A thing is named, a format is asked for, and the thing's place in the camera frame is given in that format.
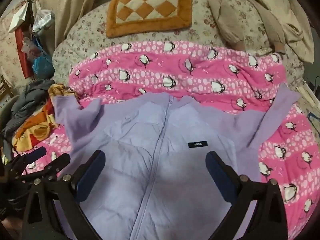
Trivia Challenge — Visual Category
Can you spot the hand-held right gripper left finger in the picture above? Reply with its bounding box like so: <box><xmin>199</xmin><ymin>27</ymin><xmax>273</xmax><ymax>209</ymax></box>
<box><xmin>21</xmin><ymin>150</ymin><xmax>107</xmax><ymax>240</ymax></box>

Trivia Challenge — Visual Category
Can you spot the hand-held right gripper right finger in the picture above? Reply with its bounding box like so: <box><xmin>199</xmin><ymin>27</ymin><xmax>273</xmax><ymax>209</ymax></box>
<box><xmin>205</xmin><ymin>151</ymin><xmax>288</xmax><ymax>240</ymax></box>

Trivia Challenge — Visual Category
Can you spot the blue plastic bag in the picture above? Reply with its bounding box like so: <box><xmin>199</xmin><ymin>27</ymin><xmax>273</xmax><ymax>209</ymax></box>
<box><xmin>31</xmin><ymin>37</ymin><xmax>54</xmax><ymax>77</ymax></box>

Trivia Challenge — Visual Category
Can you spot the beige crumpled cloth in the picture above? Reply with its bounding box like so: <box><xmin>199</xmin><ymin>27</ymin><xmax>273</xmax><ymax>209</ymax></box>
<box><xmin>215</xmin><ymin>0</ymin><xmax>315</xmax><ymax>63</ymax></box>

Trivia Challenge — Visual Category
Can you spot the grey cloth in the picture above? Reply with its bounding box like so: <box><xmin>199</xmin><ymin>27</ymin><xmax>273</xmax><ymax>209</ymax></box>
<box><xmin>0</xmin><ymin>79</ymin><xmax>55</xmax><ymax>140</ymax></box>

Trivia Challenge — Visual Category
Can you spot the beige curtain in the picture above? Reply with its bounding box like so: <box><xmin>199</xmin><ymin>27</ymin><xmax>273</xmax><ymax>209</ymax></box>
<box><xmin>31</xmin><ymin>0</ymin><xmax>100</xmax><ymax>55</ymax></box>

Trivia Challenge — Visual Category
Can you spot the orange checkered mat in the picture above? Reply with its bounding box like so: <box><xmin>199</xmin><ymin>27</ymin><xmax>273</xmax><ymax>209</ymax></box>
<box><xmin>105</xmin><ymin>0</ymin><xmax>193</xmax><ymax>38</ymax></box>

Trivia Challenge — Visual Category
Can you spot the lilac zip jacket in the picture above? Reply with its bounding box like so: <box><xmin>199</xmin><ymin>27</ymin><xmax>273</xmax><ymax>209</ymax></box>
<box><xmin>51</xmin><ymin>84</ymin><xmax>302</xmax><ymax>240</ymax></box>

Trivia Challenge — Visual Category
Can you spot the orange yellow printed cloth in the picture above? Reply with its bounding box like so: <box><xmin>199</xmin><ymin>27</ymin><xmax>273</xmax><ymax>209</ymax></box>
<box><xmin>11</xmin><ymin>84</ymin><xmax>78</xmax><ymax>153</ymax></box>

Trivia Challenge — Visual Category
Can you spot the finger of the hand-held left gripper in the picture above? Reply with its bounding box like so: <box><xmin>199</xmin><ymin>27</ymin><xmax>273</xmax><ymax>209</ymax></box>
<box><xmin>10</xmin><ymin>147</ymin><xmax>47</xmax><ymax>172</ymax></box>
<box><xmin>19</xmin><ymin>153</ymin><xmax>71</xmax><ymax>181</ymax></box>

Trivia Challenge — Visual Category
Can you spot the clear plastic bag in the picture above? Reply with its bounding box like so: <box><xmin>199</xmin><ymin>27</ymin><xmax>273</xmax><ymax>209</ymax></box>
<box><xmin>32</xmin><ymin>9</ymin><xmax>55</xmax><ymax>34</ymax></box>

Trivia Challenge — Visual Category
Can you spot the pink penguin print blanket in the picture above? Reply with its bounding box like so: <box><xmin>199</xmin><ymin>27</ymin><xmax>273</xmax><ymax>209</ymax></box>
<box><xmin>14</xmin><ymin>40</ymin><xmax>320</xmax><ymax>230</ymax></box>

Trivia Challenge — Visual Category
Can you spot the floral bed quilt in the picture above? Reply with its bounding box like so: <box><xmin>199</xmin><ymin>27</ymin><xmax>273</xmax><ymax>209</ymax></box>
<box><xmin>51</xmin><ymin>0</ymin><xmax>308</xmax><ymax>90</ymax></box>

